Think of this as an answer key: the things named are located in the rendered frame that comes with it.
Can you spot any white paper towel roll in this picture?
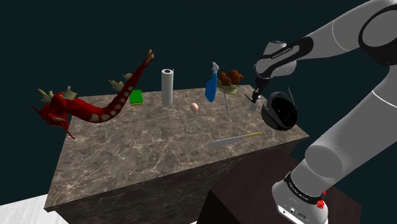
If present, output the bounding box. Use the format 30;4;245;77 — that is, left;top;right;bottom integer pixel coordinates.
160;69;174;107

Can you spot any green and yellow sponge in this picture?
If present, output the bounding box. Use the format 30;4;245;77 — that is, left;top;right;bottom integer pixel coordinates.
129;89;145;107

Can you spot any brown plant in stemmed bowl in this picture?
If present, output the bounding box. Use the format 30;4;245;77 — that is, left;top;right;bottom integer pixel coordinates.
216;69;244;112

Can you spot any red dragon figure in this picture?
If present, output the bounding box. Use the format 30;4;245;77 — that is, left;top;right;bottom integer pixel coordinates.
31;48;155;140

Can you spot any blue spray bottle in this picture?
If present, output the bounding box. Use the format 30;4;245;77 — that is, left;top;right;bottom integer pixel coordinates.
204;61;220;103

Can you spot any knife with yellow handle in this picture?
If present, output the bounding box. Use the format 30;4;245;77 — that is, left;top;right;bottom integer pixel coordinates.
204;131;263;149

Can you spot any dark brown robot stand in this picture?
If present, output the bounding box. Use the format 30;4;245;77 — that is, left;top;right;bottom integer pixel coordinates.
197;151;363;224

